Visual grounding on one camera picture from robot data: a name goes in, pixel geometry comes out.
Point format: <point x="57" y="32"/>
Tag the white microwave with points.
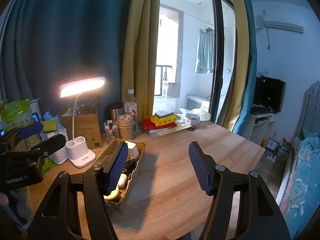
<point x="193" y="102"/>

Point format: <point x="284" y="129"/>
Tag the yellow tissue pack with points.
<point x="165" y="120"/>

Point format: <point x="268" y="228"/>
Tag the black monitor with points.
<point x="268" y="95"/>

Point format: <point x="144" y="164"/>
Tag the patterned glass jar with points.
<point x="111" y="130"/>

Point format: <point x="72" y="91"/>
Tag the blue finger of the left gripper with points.
<point x="30" y="130"/>
<point x="49" y="146"/>

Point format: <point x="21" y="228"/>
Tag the grey bed headboard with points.
<point x="308" y="121"/>

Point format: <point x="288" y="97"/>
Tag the white desk lamp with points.
<point x="78" y="152"/>

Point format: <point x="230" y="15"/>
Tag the stainless steel kettle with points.
<point x="113" y="110"/>

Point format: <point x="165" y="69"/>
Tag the red book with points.
<point x="148" y="125"/>

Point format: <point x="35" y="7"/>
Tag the white computer desk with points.
<point x="259" y="127"/>

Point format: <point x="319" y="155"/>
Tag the stack of paper cups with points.
<point x="125" y="125"/>

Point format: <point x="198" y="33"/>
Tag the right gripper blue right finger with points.
<point x="259" y="215"/>

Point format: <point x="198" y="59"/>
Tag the clear plastic water bottle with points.
<point x="130" y="107"/>

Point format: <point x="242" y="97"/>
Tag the black flashlight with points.
<point x="130" y="166"/>

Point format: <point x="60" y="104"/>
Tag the white power adapter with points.
<point x="132" y="150"/>

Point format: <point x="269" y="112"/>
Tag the teal curtain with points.
<point x="247" y="101"/>

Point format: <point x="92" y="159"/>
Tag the white plastic basket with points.
<point x="60" y="156"/>

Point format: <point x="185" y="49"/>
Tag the yellow curtain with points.
<point x="140" y="52"/>

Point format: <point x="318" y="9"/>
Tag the small device on tissue pack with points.
<point x="164" y="113"/>

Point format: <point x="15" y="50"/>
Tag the green snack bag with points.
<point x="16" y="114"/>

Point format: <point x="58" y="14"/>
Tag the lamp packaging cardboard box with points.
<point x="87" y="126"/>

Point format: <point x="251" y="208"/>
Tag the white box stack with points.
<point x="195" y="116"/>

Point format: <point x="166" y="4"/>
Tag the yellow green sponge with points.
<point x="49" y="126"/>

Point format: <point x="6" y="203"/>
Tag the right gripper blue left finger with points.
<point x="58" y="216"/>

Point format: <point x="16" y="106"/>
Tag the black scissors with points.
<point x="191" y="128"/>

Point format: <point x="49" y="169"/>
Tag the blue cartoon blanket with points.
<point x="302" y="196"/>

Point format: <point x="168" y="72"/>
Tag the white air conditioner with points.
<point x="261" y="23"/>

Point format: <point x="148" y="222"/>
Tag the hanging green towel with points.
<point x="205" y="56"/>

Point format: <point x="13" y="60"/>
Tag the white earbuds case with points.
<point x="122" y="181"/>

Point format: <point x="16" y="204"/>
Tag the yellow lid jar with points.
<point x="112" y="194"/>

